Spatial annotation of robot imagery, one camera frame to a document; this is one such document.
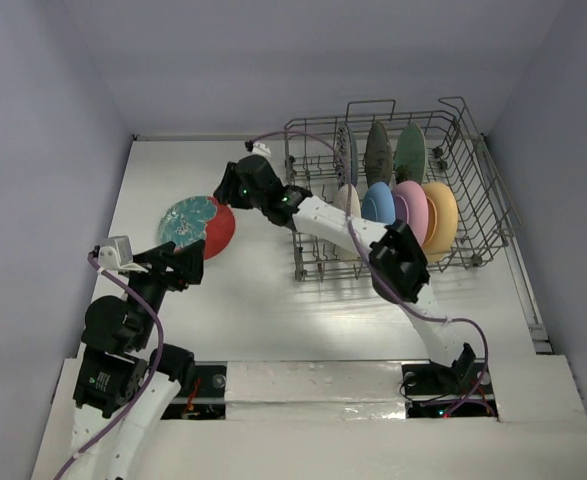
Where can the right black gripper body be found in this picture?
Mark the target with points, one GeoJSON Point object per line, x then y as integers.
{"type": "Point", "coordinates": [230, 185]}

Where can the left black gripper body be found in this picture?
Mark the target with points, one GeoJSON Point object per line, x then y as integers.
{"type": "Point", "coordinates": [156, 283]}

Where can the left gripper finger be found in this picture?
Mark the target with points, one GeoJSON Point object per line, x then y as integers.
{"type": "Point", "coordinates": [185, 267]}
{"type": "Point", "coordinates": [157, 259]}

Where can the teal marbled red-back plate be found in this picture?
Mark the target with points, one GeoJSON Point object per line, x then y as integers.
{"type": "Point", "coordinates": [198, 218]}

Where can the blue floral white plate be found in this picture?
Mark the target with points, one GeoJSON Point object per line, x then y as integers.
{"type": "Point", "coordinates": [346, 159]}

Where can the cream white plate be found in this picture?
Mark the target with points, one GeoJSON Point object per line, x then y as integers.
{"type": "Point", "coordinates": [347, 200]}

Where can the light blue plate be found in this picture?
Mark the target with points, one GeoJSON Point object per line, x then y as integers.
{"type": "Point", "coordinates": [379, 202]}

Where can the grey reindeer snowflake plate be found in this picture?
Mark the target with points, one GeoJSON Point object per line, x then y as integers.
{"type": "Point", "coordinates": [378, 159]}

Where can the pink plate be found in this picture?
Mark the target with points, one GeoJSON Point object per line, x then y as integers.
{"type": "Point", "coordinates": [411, 206]}

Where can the mint green flower plate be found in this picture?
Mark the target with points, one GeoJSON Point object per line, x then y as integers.
{"type": "Point", "coordinates": [411, 155]}

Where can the yellow orange plate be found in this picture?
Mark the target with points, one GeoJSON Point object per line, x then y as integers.
{"type": "Point", "coordinates": [443, 221]}

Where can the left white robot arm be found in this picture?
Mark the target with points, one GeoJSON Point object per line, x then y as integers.
{"type": "Point", "coordinates": [128, 373]}

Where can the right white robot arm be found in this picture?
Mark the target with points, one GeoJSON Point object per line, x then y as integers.
{"type": "Point", "coordinates": [391, 253]}

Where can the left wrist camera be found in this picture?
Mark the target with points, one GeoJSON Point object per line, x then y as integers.
{"type": "Point", "coordinates": [115, 254]}

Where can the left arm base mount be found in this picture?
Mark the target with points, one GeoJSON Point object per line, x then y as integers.
{"type": "Point", "coordinates": [204, 399]}

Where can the grey wire dish rack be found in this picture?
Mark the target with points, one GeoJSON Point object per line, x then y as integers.
{"type": "Point", "coordinates": [458, 156]}

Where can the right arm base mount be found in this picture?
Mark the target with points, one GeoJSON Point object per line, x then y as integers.
{"type": "Point", "coordinates": [426, 396]}

